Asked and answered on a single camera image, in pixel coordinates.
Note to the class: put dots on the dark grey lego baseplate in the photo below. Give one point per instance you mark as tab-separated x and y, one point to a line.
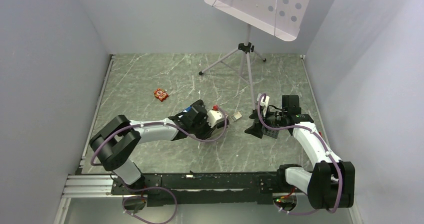
270	133

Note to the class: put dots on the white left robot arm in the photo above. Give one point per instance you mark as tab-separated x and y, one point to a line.
115	142

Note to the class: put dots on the blue black stapler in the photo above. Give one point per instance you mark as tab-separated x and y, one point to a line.
196	108

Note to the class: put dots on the staple box tray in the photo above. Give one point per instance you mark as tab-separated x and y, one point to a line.
236	116

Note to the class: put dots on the white perforated music stand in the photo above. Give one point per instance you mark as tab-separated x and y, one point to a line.
282	19

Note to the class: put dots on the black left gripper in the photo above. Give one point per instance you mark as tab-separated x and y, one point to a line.
207	133

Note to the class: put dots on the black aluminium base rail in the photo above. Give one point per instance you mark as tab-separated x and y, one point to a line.
200	188

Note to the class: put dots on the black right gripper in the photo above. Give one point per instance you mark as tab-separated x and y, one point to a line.
255	129

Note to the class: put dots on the red cartoon eraser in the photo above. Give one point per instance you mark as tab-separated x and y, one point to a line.
161	94

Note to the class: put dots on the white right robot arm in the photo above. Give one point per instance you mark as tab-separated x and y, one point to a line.
331	183

